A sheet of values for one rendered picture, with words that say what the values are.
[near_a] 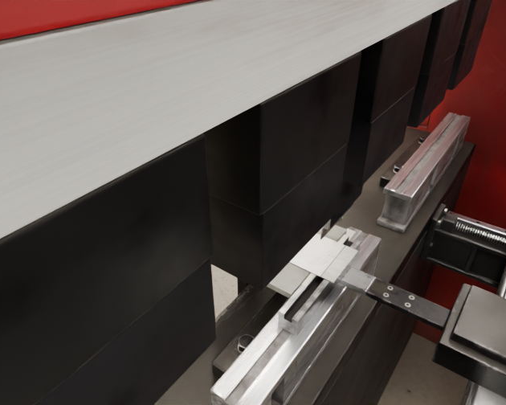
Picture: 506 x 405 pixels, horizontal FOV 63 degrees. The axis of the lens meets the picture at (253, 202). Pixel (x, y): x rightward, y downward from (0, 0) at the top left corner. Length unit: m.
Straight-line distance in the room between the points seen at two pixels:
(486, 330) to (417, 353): 1.31
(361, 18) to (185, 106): 0.20
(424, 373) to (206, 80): 1.69
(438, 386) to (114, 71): 1.73
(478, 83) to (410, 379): 1.07
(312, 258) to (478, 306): 0.23
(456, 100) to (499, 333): 0.92
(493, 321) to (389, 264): 0.31
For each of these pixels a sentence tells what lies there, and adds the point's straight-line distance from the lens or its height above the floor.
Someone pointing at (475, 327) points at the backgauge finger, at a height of 1.03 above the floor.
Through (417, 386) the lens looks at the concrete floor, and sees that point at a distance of 1.79.
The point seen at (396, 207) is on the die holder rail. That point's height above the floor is 0.92.
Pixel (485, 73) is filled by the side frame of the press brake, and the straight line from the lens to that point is 1.35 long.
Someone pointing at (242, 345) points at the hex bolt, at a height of 0.92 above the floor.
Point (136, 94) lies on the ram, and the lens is 0.18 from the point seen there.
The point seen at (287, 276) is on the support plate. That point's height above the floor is 1.00.
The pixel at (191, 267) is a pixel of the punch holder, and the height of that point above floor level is 1.26.
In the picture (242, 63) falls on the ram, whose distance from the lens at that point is 0.24.
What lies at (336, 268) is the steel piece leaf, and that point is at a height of 1.00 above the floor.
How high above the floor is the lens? 1.43
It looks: 35 degrees down
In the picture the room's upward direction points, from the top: straight up
